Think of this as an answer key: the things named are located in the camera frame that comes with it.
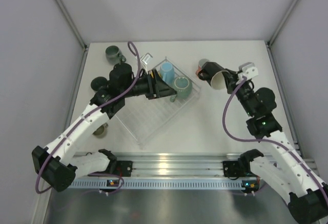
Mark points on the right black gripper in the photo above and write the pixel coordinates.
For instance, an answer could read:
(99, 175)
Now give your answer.
(231, 80)

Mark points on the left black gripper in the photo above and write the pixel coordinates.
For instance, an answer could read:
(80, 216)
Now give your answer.
(157, 87)

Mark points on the light blue mug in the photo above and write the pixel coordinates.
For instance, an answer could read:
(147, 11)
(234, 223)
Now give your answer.
(167, 72)

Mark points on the teal speckled ceramic mug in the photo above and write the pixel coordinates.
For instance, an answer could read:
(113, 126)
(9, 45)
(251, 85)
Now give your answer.
(183, 86)

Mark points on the black mug white interior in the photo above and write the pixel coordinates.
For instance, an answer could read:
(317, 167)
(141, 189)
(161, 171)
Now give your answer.
(213, 74)

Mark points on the pink coral mug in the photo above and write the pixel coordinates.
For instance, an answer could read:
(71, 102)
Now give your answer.
(200, 65)

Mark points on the dark green cup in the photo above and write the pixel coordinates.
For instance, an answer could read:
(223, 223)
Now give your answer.
(99, 83)

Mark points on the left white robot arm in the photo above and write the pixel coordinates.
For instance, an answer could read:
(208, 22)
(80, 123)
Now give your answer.
(56, 164)

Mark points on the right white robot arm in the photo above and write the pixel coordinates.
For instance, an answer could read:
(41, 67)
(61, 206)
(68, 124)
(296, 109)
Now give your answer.
(302, 190)

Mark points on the dark grey glazed mug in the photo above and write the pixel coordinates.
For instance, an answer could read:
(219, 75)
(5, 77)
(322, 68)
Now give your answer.
(114, 55)

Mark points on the olive beige small mug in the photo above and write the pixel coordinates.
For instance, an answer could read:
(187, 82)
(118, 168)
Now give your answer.
(101, 131)

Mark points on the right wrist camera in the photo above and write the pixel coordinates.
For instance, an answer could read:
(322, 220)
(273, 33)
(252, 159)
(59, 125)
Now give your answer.
(247, 71)

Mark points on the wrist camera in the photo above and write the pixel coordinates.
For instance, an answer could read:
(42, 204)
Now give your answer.
(247, 71)
(146, 61)

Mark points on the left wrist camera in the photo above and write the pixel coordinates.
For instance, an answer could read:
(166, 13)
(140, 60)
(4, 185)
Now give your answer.
(146, 61)

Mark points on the right aluminium frame post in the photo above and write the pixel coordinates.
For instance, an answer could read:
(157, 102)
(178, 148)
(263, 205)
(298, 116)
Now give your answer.
(290, 9)

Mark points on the aluminium frame post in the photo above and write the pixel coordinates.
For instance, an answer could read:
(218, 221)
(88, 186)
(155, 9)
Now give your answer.
(290, 9)
(71, 24)

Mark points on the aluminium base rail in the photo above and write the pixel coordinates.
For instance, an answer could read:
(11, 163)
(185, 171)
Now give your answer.
(177, 165)

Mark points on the left aluminium frame post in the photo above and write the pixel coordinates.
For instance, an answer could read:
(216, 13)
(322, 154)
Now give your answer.
(71, 24)

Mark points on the perforated cable duct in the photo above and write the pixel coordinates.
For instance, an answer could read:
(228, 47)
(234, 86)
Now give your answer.
(155, 184)

